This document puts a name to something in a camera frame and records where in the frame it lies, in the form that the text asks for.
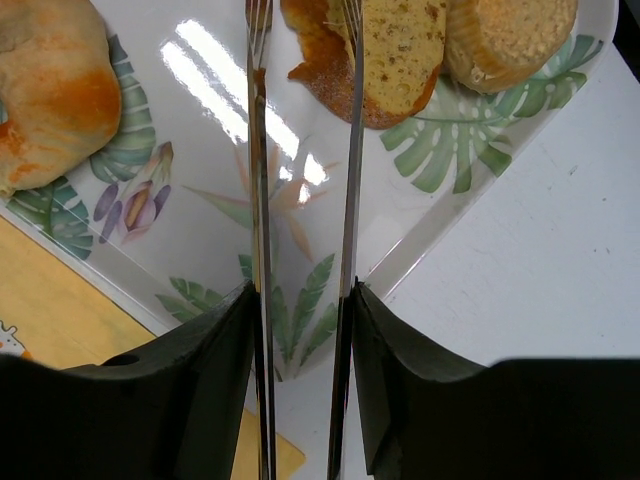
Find twisted croissant bread roll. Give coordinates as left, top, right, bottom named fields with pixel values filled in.
left=1, top=1, right=122, bottom=196

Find small round bread bun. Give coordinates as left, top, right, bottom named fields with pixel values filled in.
left=444, top=0, right=578, bottom=94

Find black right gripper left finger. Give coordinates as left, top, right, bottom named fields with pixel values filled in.
left=1, top=283, right=256, bottom=479

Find yellow vehicle print placemat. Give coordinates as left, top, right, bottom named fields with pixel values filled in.
left=1, top=218, right=306, bottom=479

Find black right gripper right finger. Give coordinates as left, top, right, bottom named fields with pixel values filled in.
left=353, top=285, right=639, bottom=479

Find garlic toast bread slice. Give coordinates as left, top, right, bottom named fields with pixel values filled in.
left=280, top=0, right=447, bottom=130

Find silver metal tongs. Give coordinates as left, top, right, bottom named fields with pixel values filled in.
left=244, top=1, right=364, bottom=479

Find leaf pattern serving tray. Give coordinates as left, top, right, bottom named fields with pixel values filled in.
left=1, top=1, right=618, bottom=380

